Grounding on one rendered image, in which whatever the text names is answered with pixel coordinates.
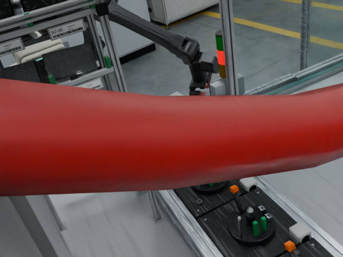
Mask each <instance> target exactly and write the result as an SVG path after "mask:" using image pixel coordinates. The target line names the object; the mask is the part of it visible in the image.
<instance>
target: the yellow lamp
mask: <svg viewBox="0 0 343 257"><path fill-rule="evenodd" d="M218 68H219V76H220V77H221V78H226V70H225V65H220V64H218Z"/></svg>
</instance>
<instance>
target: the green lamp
mask: <svg viewBox="0 0 343 257"><path fill-rule="evenodd" d="M215 38H216V48H217V50H219V51H224V48H223V38H222V37H218V36H215Z"/></svg>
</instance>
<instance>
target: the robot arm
mask: <svg viewBox="0 0 343 257"><path fill-rule="evenodd" d="M104 2H106V3H107V6H108V9H109V14H108V19H109V21H112V22H115V23H117V24H120V25H122V26H124V27H126V28H127V29H129V30H131V31H133V32H135V33H137V34H140V35H142V36H144V37H146V38H148V39H150V40H152V41H154V42H156V43H158V44H159V45H161V46H163V47H165V48H166V49H167V50H169V51H170V52H171V53H172V54H174V55H176V57H178V58H180V59H182V61H183V63H184V64H186V65H188V66H189V69H190V73H191V76H192V80H191V83H190V85H189V89H190V91H189V95H206V92H201V91H200V90H195V89H196V88H200V89H205V88H209V83H210V81H211V77H212V73H218V72H219V68H218V58H217V57H216V56H213V55H208V54H206V53H205V52H200V45H199V43H198V41H197V40H196V39H194V38H190V37H188V36H185V37H184V36H182V35H180V34H175V33H172V32H170V31H168V30H166V29H164V28H162V27H160V26H158V25H156V24H154V23H152V22H150V21H148V20H146V19H144V18H142V17H140V16H138V15H136V14H134V13H132V12H130V11H128V10H126V9H124V8H123V7H121V6H120V5H118V4H117V3H118V0H104ZM93 17H94V20H95V23H96V21H98V22H100V21H99V17H98V15H97V13H95V14H93ZM82 32H83V37H84V43H88V42H90V44H91V47H92V51H93V54H94V57H95V60H96V61H98V57H97V54H96V51H95V47H94V44H93V41H92V37H91V34H90V30H89V28H86V30H85V31H82ZM99 37H100V40H101V44H102V47H103V49H104V47H105V46H106V45H105V42H104V41H103V40H102V37H101V36H100V35H99ZM206 83H207V85H206Z"/></svg>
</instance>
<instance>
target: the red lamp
mask: <svg viewBox="0 0 343 257"><path fill-rule="evenodd" d="M217 58H218V63H219V64H220V65H225V59H224V51H219V50H217Z"/></svg>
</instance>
